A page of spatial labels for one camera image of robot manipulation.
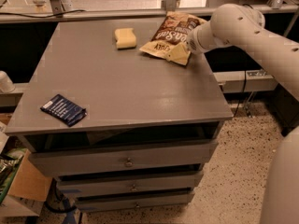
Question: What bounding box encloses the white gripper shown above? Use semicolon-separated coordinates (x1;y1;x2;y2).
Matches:
165;21;225;65

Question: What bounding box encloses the brown sea salt chip bag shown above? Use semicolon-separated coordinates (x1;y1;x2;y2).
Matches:
139;11;206;60

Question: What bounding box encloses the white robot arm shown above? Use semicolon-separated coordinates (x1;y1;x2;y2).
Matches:
165;4;299;224

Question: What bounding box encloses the blue rxbar blueberry wrapper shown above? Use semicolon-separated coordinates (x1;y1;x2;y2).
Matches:
40;94;87;127

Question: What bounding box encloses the green snack bag in box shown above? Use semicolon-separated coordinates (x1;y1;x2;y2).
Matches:
0;148;26;203

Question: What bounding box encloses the yellow sponge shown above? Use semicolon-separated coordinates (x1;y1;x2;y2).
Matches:
114;28;136;49

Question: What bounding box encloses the grey drawer cabinet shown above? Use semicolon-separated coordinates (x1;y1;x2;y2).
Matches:
4;17;235;214

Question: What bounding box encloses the top grey drawer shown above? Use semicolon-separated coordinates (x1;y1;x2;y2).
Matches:
29;140;218;177

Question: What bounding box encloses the grey drawer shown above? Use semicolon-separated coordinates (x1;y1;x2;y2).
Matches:
29;140;218;177
76;189;194;212
57;171;203;198

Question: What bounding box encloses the middle grey drawer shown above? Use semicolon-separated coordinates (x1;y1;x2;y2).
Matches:
57;171;203;198

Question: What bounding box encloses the bottom grey drawer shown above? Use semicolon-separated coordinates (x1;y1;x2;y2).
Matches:
76;189;194;212

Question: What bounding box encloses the white cylinder object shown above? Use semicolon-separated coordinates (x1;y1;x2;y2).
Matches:
0;71;15;93

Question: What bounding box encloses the cardboard box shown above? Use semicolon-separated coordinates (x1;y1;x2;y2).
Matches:
0;113;51;217

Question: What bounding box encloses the black hanging cable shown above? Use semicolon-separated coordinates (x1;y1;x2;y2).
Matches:
233;3;257;118

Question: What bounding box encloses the black cable on rail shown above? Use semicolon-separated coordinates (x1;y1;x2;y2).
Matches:
0;8;86;19

